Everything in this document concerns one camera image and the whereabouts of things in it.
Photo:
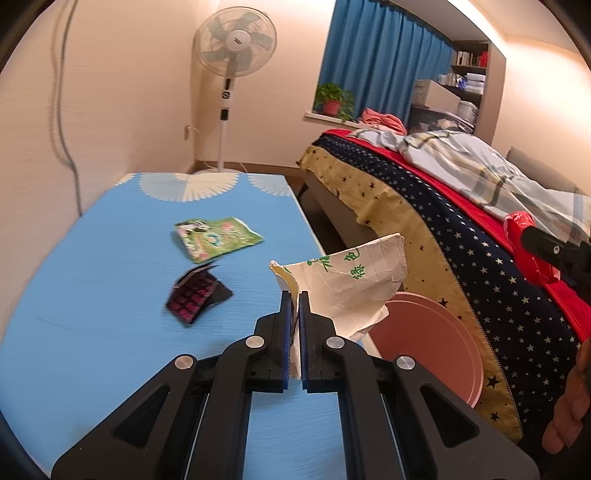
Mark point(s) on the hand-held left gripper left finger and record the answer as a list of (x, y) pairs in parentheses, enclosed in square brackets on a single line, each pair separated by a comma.
[(288, 332)]

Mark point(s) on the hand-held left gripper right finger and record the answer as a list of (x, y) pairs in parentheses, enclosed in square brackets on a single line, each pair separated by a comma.
[(304, 332)]

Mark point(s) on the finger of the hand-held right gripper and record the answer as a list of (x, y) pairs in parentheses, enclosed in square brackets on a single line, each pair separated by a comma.
[(549, 249)]

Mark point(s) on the red plastic bag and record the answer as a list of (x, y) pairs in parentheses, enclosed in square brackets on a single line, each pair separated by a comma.
[(519, 230)]

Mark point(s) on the white green-print tissue packet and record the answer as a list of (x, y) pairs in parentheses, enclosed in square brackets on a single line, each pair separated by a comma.
[(351, 286)]

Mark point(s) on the pink plastic bin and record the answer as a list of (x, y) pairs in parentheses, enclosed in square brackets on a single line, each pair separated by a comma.
[(425, 337)]

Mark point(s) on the person's right hand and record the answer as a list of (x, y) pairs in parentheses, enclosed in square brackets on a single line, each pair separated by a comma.
[(570, 410)]

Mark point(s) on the red blanket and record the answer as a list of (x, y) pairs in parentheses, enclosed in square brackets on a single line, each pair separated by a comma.
[(568, 304)]

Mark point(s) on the grey headboard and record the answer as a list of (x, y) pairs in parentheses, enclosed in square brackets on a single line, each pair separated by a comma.
[(540, 170)]

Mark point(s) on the black and red packet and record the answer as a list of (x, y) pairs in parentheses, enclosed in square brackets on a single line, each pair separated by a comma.
[(194, 295)]

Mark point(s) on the plaid light blue quilt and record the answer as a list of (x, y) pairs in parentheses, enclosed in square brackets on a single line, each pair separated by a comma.
[(485, 166)]

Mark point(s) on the bed with star blanket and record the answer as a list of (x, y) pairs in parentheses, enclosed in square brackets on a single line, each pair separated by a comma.
[(438, 240)]

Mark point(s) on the green snack packet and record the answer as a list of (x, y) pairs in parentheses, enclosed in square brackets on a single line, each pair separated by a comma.
[(214, 237)]

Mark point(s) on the white lidded container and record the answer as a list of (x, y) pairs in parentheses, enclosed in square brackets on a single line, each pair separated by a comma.
[(467, 111)]

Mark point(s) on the white folded towels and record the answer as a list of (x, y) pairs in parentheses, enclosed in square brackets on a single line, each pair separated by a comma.
[(474, 83)]

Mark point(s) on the wooden bookshelf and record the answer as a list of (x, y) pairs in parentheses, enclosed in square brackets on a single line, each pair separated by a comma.
[(494, 69)]

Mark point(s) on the cardboard box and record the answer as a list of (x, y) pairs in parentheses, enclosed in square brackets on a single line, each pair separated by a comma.
[(434, 94)]

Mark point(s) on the blue cloth covered table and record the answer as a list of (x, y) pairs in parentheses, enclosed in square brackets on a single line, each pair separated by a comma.
[(92, 300)]

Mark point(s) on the row of books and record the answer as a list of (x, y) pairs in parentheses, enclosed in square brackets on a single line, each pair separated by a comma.
[(471, 59)]

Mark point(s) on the pink folded clothes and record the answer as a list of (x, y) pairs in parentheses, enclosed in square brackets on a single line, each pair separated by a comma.
[(383, 121)]

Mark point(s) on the white window sill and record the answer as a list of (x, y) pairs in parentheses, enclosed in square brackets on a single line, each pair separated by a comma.
[(332, 119)]

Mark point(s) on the potted green plant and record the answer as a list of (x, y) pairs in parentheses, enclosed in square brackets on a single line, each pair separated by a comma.
[(333, 99)]

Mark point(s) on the blue curtain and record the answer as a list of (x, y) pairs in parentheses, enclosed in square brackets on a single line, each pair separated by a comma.
[(378, 55)]

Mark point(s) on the white standing fan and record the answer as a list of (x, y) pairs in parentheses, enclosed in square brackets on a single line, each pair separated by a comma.
[(235, 41)]

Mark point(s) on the grey bed frame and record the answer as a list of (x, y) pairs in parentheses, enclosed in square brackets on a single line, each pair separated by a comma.
[(332, 207)]

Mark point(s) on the small white wall socket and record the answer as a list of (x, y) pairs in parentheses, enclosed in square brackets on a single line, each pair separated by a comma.
[(188, 132)]

